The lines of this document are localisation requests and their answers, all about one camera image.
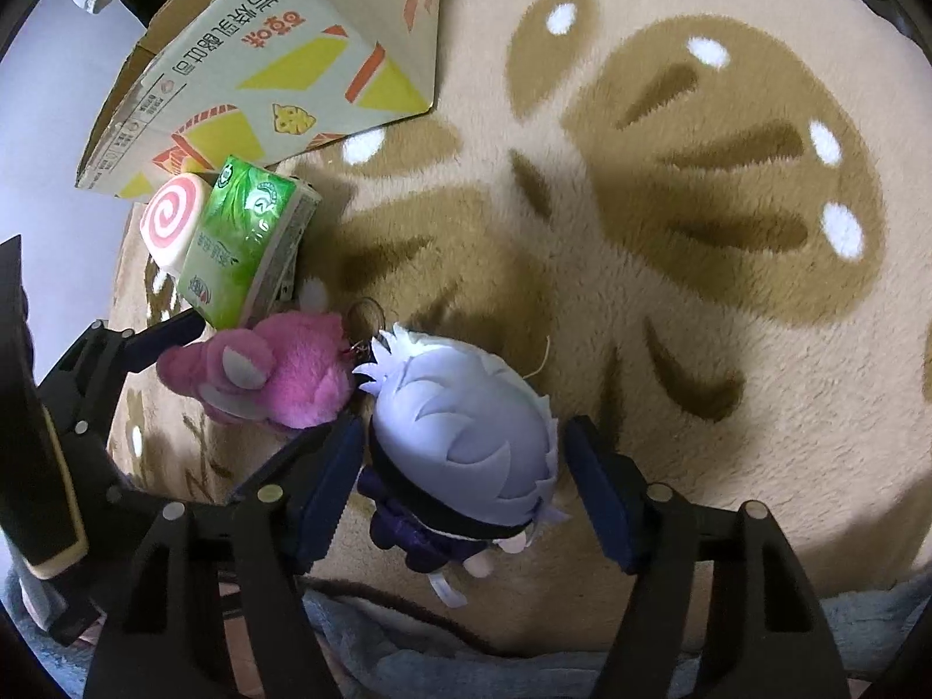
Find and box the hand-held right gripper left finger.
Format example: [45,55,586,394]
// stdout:
[83,411,367,699]

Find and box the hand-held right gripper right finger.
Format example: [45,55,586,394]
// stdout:
[564,415,853,699]

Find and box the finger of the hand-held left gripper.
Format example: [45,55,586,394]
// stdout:
[65,414,192,534]
[36,308,208,449]

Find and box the pink plush toy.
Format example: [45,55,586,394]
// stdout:
[156,278,358,432]

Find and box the white-haired plush doll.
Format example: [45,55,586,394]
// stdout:
[351,320,573,609]

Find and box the pink swirl plush roll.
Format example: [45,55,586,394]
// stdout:
[140,173,220,279]

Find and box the green tissue pack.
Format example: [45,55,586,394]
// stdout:
[176,155,322,330]

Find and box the beige leaf-patterned rug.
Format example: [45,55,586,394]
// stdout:
[105,0,932,652]

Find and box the printed cardboard box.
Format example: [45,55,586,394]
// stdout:
[75,0,443,199]

